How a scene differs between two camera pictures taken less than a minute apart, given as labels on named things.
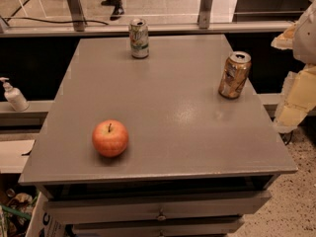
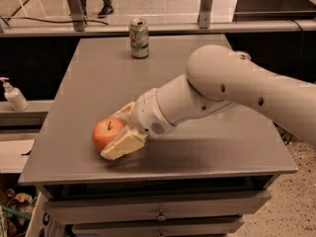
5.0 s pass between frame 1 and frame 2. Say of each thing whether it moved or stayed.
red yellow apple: stayed
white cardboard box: stayed
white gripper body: moved
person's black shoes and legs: moved
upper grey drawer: stayed
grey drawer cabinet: stayed
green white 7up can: stayed
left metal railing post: stayed
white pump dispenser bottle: stayed
